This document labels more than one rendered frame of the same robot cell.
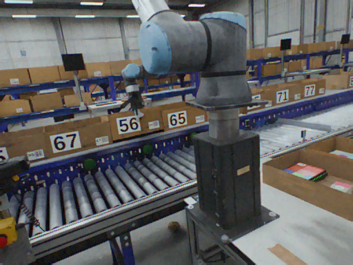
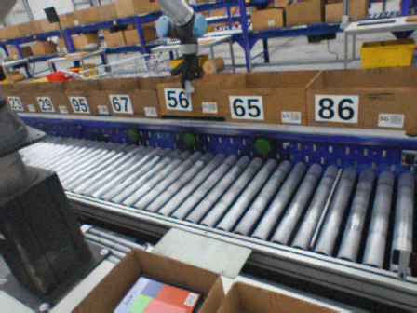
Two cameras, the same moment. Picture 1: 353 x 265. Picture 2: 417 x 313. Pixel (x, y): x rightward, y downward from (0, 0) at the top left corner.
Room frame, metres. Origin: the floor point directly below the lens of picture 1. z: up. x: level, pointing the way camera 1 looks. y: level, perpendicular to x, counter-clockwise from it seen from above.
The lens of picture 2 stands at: (0.91, -1.15, 1.43)
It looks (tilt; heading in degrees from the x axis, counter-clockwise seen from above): 26 degrees down; 60
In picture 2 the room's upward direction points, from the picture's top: 11 degrees counter-clockwise
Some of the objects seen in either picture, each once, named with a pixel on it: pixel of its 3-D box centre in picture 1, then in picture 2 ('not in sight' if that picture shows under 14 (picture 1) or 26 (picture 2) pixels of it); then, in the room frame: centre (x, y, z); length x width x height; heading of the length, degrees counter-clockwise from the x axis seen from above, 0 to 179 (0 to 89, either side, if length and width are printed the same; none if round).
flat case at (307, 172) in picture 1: (299, 172); (157, 306); (1.02, -0.58, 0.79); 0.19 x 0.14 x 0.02; 121
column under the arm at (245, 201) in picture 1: (227, 174); (34, 228); (0.83, -0.19, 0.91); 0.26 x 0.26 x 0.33; 25
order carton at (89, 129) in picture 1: (78, 135); (148, 96); (1.60, 0.65, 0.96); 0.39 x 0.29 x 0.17; 115
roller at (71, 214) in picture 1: (69, 201); (87, 165); (1.13, 0.58, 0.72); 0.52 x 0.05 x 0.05; 25
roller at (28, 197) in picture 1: (25, 214); (66, 161); (1.05, 0.75, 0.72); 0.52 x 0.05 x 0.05; 25
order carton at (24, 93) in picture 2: not in sight; (37, 97); (1.09, 1.71, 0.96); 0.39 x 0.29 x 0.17; 115
